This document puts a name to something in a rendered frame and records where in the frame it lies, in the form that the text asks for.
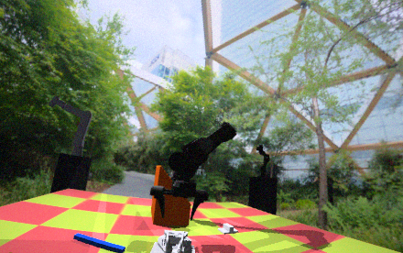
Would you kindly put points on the blue flat bar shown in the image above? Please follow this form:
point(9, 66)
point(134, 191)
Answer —
point(99, 243)

